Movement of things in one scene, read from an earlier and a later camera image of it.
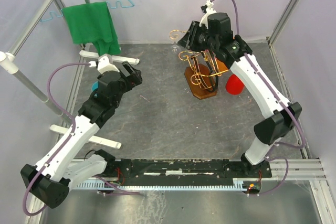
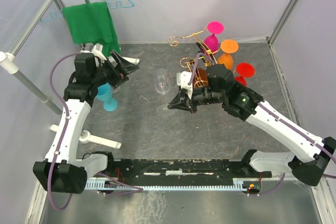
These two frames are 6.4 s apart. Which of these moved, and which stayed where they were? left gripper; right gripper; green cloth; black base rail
Moved: left gripper; right gripper
Stayed: black base rail; green cloth
